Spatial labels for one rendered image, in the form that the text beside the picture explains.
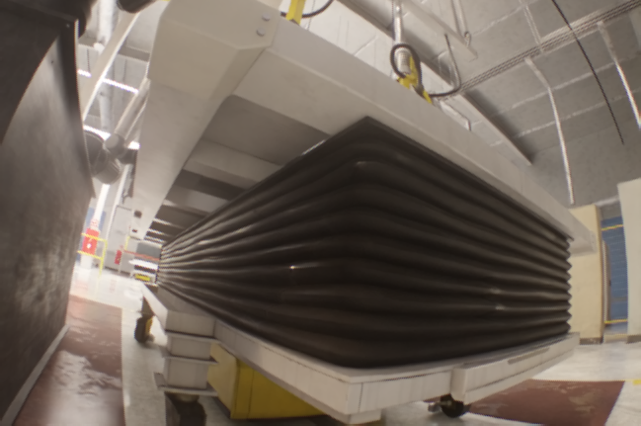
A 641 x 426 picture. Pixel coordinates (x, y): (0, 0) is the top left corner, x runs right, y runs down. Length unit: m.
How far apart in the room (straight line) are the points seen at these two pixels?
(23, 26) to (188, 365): 0.86
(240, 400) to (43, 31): 1.20
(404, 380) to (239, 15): 0.49
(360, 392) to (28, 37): 0.80
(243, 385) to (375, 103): 1.03
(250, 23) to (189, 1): 0.08
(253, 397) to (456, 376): 0.86
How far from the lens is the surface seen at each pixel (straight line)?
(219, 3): 0.41
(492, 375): 0.61
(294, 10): 1.57
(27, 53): 0.72
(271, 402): 1.29
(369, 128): 0.49
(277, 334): 0.57
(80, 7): 0.86
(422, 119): 0.52
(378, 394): 0.43
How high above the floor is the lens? 0.51
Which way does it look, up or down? 20 degrees up
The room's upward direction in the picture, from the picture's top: 7 degrees clockwise
